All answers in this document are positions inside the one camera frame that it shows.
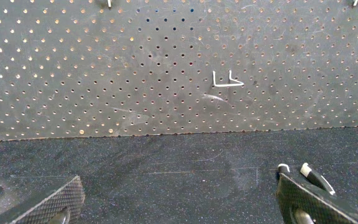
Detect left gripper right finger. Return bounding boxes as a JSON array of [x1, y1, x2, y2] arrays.
[[275, 172, 358, 224]]

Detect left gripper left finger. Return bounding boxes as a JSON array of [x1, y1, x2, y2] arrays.
[[0, 175, 86, 224]]

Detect black pegboard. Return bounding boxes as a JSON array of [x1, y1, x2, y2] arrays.
[[0, 0, 358, 143]]

